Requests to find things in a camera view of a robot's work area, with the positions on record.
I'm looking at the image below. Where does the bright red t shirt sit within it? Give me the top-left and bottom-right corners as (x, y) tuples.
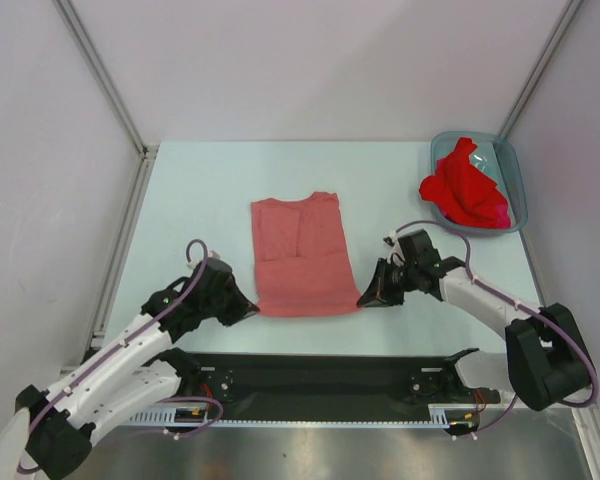
(419, 137), (508, 229)

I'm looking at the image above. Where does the left aluminium corner post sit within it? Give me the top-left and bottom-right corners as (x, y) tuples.
(49, 0), (151, 156)

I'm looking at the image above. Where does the aluminium corner post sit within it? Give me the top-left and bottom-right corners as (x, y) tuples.
(498, 0), (587, 139)
(49, 0), (151, 156)

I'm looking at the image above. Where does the salmon pink t shirt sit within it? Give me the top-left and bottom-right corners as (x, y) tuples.
(251, 192), (360, 318)

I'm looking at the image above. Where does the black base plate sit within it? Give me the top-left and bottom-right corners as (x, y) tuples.
(159, 349), (504, 409)

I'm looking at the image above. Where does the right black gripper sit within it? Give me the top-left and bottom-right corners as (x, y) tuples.
(358, 257), (419, 307)

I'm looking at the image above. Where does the magenta pink garment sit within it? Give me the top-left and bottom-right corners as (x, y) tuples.
(493, 204), (512, 230)

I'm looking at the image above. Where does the clear blue plastic bin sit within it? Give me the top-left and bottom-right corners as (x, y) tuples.
(429, 131), (528, 237)

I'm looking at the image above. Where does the right aluminium corner post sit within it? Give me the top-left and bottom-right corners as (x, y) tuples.
(498, 0), (587, 139)

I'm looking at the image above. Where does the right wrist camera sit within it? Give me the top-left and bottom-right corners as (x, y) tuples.
(383, 230), (405, 266)

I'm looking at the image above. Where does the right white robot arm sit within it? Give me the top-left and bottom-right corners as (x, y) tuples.
(357, 221), (600, 411)

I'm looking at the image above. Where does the grey slotted cable duct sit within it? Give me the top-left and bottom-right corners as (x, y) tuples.
(124, 401), (478, 431)

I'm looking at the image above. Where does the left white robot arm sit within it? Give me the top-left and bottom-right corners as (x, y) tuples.
(16, 258), (260, 479)

